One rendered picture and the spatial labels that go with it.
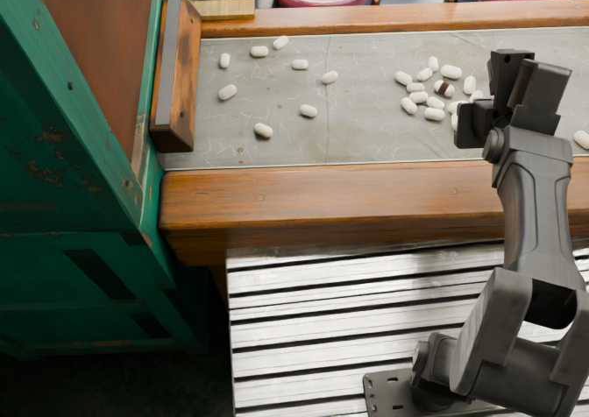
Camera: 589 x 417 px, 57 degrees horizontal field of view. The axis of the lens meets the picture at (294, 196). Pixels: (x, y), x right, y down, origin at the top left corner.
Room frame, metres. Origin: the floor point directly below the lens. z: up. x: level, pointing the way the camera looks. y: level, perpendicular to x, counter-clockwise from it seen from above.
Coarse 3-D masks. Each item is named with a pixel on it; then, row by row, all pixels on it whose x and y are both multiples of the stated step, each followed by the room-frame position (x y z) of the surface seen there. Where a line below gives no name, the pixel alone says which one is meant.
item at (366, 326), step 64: (256, 256) 0.34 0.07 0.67; (320, 256) 0.34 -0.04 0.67; (384, 256) 0.35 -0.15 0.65; (448, 256) 0.34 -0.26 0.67; (576, 256) 0.33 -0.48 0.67; (256, 320) 0.24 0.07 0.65; (320, 320) 0.23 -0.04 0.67; (384, 320) 0.23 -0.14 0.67; (448, 320) 0.23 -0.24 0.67; (256, 384) 0.13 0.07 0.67; (320, 384) 0.13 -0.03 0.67
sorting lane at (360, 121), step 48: (240, 48) 0.75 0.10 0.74; (288, 48) 0.75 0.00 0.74; (336, 48) 0.75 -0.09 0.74; (384, 48) 0.74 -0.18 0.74; (432, 48) 0.74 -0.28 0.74; (480, 48) 0.74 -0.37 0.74; (528, 48) 0.74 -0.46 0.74; (576, 48) 0.73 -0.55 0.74; (240, 96) 0.63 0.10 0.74; (288, 96) 0.63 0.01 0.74; (336, 96) 0.63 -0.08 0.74; (384, 96) 0.63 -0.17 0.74; (432, 96) 0.62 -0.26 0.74; (576, 96) 0.62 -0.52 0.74; (240, 144) 0.53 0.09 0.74; (288, 144) 0.53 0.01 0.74; (336, 144) 0.52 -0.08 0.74; (384, 144) 0.52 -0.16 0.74; (432, 144) 0.52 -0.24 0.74; (576, 144) 0.51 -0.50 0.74
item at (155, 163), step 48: (144, 192) 0.38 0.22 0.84; (0, 240) 0.32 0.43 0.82; (48, 240) 0.32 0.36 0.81; (96, 240) 0.32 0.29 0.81; (144, 240) 0.32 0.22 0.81; (0, 288) 0.33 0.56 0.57; (48, 288) 0.33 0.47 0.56; (96, 288) 0.33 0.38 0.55; (144, 288) 0.32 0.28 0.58; (192, 288) 0.42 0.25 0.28; (0, 336) 0.32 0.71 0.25; (48, 336) 0.33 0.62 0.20; (96, 336) 0.33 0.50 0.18; (144, 336) 0.33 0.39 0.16; (192, 336) 0.32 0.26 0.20
